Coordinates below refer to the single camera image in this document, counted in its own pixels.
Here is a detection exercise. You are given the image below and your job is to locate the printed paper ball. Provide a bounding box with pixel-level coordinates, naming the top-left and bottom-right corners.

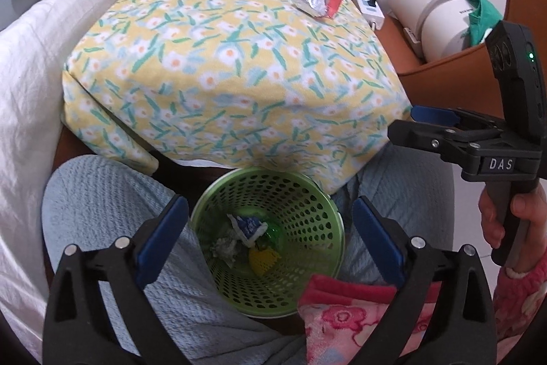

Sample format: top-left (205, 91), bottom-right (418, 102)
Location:
top-left (210, 230), bottom-right (244, 269)

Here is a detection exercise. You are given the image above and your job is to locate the green candy wrapper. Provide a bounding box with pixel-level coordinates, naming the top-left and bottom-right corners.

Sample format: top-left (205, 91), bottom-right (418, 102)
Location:
top-left (255, 221), bottom-right (284, 252)

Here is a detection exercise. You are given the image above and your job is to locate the green white snack wrapper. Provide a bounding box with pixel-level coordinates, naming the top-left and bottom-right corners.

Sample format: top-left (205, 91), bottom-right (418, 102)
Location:
top-left (227, 214), bottom-right (268, 248)

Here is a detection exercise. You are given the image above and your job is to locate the green mesh trash basket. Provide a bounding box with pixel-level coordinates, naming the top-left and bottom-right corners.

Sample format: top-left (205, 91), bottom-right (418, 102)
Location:
top-left (190, 168), bottom-right (345, 319)

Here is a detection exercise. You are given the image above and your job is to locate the right hand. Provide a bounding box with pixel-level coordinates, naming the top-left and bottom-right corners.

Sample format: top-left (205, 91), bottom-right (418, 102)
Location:
top-left (477, 183), bottom-right (547, 273)

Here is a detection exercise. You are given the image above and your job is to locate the pink floral sleeve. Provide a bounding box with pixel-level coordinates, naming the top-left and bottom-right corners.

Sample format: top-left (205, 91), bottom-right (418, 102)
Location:
top-left (493, 254), bottom-right (546, 363)

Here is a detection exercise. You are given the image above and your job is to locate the white cylindrical appliance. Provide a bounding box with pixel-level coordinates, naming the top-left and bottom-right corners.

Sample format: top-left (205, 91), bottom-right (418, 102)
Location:
top-left (387, 0), bottom-right (473, 63)

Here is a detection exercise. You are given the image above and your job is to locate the green cloth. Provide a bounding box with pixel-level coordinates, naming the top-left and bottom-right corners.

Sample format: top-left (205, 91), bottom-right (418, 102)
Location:
top-left (466, 0), bottom-right (503, 46)

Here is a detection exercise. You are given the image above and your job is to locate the white power strip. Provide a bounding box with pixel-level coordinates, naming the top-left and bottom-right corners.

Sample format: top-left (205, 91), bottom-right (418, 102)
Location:
top-left (352, 0), bottom-right (385, 30)

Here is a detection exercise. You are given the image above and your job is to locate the yellow floral cushion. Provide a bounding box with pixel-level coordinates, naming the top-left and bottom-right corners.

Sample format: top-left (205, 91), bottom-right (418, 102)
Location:
top-left (62, 0), bottom-right (411, 194)

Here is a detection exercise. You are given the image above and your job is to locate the red silver foil wrapper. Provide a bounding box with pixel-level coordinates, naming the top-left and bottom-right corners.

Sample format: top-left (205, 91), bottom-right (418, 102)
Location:
top-left (291, 0), bottom-right (342, 18)

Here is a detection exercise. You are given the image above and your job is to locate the white pillow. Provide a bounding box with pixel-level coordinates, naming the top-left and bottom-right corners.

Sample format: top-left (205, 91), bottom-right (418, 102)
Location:
top-left (1, 0), bottom-right (118, 360)

